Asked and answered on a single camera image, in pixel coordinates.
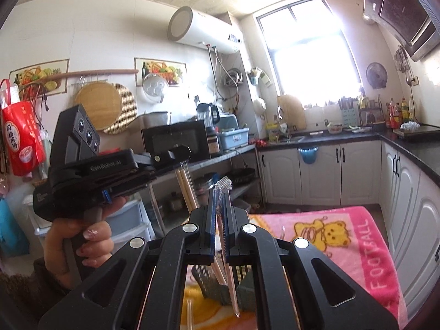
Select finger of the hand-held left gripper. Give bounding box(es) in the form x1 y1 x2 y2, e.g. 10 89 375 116
136 145 192 171

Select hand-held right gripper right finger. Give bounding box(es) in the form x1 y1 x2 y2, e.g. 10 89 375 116
222 196 399 330

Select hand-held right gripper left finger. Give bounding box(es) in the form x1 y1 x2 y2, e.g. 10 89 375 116
38 192 221 330

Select chopstick pair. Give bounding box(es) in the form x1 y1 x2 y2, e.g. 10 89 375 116
175 160 200 212
214 176 241 318

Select dark green utensil holder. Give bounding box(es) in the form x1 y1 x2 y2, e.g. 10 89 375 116
191 265 265 312

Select bunch of chopsticks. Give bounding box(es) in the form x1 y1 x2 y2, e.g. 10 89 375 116
186 261 229 330

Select person's left forearm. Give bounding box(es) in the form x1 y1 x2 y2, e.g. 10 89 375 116
0 258 83 330

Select person's left hand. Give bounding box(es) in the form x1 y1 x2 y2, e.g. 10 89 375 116
45 196 128 289

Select black microwave oven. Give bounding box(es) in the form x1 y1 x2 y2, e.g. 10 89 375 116
142 120 211 163

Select steel pot with lid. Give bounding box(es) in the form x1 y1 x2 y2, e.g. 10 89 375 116
142 111 171 128

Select steel kitchen table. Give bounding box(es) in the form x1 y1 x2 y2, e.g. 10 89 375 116
148 144 262 234

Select black blender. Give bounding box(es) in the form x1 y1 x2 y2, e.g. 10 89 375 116
196 102 221 155

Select black wok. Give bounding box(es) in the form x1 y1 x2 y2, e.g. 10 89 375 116
229 168 257 183

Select round bamboo mat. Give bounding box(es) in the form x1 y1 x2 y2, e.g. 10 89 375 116
100 82 137 134

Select blue-grey dish bin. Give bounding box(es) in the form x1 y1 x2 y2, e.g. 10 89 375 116
218 128 250 152

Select pale blue plastic drawer unit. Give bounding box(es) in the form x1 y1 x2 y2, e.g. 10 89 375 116
22 192 152 248

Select round wooden board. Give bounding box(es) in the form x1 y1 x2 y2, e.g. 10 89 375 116
75 82 122 131

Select white round plastic cover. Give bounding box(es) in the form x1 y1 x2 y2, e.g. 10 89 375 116
142 73 170 104

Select red shopping bag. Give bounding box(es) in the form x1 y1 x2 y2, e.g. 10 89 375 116
2 79 47 177

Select blue plastic bag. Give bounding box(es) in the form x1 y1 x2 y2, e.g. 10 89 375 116
0 197 30 257

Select wooden rolling pin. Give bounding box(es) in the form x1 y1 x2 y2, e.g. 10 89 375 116
19 69 139 92

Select blue hanging plastic bin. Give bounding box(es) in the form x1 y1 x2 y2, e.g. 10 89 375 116
297 146 320 164

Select pink cartoon printed blanket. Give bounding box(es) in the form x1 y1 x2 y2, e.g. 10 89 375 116
182 205 408 330

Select white kitchen cabinets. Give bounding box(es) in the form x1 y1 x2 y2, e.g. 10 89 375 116
256 139 440 313

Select white water heater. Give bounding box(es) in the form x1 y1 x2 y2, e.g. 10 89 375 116
167 6 244 54

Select wooden cutting board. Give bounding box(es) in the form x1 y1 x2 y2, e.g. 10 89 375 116
277 94 306 129

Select pale blue knife holder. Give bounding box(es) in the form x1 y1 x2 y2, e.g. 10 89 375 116
339 97 360 126

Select kitchen window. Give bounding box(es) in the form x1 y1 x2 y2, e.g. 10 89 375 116
255 0 361 107

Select black kitchen countertop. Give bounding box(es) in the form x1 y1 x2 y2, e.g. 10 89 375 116
256 124 440 193

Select row of condiment bottles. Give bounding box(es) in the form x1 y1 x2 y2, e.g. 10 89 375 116
385 97 416 129

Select black induction cooktop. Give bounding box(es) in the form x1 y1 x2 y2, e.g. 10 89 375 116
393 125 440 136

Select hanging small kitchen tools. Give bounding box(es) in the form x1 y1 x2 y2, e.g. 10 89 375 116
395 46 415 86

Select black range hood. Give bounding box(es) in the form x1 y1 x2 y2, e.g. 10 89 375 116
364 0 440 62

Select fruit wall poster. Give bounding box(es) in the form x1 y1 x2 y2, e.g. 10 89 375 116
9 59 70 95
134 57 187 86

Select coiled grey hose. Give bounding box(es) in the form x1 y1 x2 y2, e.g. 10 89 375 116
223 70 243 86

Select wall-mounted utensil caddy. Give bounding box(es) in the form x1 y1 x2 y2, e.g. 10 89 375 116
248 67 272 86

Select grey wall fan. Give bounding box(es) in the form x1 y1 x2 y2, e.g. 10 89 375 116
365 62 388 88

